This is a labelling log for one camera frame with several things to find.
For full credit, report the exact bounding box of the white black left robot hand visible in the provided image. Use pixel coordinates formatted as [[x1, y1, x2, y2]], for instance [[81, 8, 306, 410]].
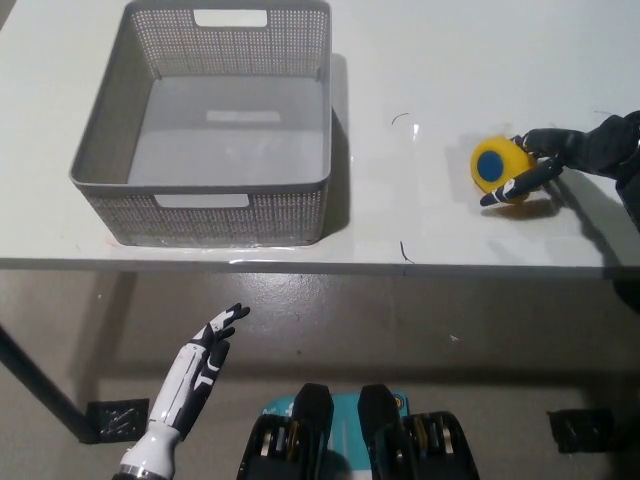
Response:
[[147, 302, 251, 442]]

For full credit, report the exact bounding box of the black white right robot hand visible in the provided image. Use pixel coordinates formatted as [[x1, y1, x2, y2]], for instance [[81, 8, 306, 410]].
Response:
[[479, 110, 640, 207]]

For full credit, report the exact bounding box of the yellow rubber duck toy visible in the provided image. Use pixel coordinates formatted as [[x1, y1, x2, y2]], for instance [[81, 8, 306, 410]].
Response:
[[469, 133, 544, 205]]

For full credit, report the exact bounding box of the black teal robot body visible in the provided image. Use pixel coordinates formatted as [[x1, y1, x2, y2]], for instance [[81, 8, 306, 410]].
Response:
[[235, 382, 481, 480]]

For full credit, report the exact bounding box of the dark rounded object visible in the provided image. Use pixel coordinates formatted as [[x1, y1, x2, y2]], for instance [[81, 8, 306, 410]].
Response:
[[612, 278, 640, 317]]

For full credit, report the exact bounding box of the grey perforated plastic basket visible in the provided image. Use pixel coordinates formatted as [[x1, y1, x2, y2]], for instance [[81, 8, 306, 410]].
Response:
[[68, 0, 334, 249]]

